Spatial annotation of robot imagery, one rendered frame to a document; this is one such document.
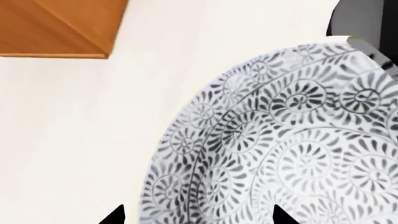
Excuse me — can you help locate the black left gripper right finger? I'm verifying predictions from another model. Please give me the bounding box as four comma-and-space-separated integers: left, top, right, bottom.
272, 203, 302, 224

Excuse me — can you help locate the white plate with grey swirls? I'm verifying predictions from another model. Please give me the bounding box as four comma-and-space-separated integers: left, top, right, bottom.
134, 41, 398, 224

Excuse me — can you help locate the brown wooden cabinet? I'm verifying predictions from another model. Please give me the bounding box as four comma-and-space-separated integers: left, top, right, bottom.
0, 0, 129, 60

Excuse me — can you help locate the glossy black bowl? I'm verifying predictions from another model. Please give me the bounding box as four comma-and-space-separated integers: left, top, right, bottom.
325, 0, 398, 78

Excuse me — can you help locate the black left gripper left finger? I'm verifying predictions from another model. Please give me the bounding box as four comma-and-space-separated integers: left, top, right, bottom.
98, 203, 127, 224

